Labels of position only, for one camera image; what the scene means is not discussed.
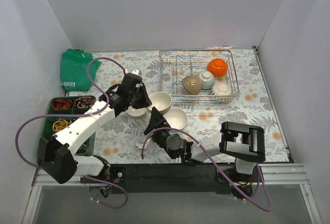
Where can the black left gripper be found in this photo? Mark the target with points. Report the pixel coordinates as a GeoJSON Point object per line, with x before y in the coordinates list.
{"type": "Point", "coordinates": [139, 98]}

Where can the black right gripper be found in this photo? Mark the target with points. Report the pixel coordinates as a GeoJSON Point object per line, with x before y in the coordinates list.
{"type": "Point", "coordinates": [157, 128]}

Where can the beige bowl orange flower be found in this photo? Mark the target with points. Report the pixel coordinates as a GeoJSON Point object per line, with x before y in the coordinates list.
{"type": "Point", "coordinates": [136, 113]}

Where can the white ribbed bowl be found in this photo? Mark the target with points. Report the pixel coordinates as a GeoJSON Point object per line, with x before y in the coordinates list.
{"type": "Point", "coordinates": [176, 118]}

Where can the beige bowl front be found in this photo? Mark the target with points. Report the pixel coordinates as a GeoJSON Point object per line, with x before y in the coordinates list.
{"type": "Point", "coordinates": [192, 84]}

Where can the white bowl dark leaf pattern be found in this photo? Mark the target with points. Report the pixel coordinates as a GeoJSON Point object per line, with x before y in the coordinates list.
{"type": "Point", "coordinates": [220, 88]}

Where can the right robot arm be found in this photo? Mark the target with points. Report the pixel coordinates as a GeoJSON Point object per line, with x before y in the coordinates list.
{"type": "Point", "coordinates": [246, 143]}

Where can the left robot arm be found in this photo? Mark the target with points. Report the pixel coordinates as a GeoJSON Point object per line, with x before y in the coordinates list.
{"type": "Point", "coordinates": [57, 153]}

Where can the brown pink patterned scrunchie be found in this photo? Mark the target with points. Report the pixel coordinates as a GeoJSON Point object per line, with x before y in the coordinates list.
{"type": "Point", "coordinates": [84, 102]}

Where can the pale green patterned bowl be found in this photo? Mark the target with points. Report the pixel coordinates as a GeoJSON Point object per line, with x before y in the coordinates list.
{"type": "Point", "coordinates": [207, 79]}

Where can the green cloth bag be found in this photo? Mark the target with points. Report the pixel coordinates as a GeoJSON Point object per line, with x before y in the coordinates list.
{"type": "Point", "coordinates": [73, 70]}

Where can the green compartment tray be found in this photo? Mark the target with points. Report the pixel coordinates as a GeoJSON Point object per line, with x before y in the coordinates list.
{"type": "Point", "coordinates": [65, 105]}

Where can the dark grey scrunchie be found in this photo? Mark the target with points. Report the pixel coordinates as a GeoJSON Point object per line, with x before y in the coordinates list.
{"type": "Point", "coordinates": [83, 149]}

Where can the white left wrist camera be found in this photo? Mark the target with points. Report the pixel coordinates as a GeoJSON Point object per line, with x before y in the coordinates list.
{"type": "Point", "coordinates": [136, 72]}

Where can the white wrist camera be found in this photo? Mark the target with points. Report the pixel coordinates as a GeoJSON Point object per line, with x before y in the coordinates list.
{"type": "Point", "coordinates": [136, 72]}
{"type": "Point", "coordinates": [140, 145]}

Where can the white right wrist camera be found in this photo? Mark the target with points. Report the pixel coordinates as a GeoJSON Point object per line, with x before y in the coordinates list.
{"type": "Point", "coordinates": [140, 145]}

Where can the metal wire dish rack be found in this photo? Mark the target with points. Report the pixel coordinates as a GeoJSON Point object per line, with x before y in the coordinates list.
{"type": "Point", "coordinates": [175, 65]}

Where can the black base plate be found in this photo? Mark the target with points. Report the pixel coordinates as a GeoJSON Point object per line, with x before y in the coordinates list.
{"type": "Point", "coordinates": [170, 178]}

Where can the metal corner bracket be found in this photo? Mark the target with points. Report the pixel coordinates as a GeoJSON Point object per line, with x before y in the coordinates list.
{"type": "Point", "coordinates": [255, 49]}

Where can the aluminium frame rail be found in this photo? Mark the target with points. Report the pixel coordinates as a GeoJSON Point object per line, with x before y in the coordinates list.
{"type": "Point", "coordinates": [282, 173]}

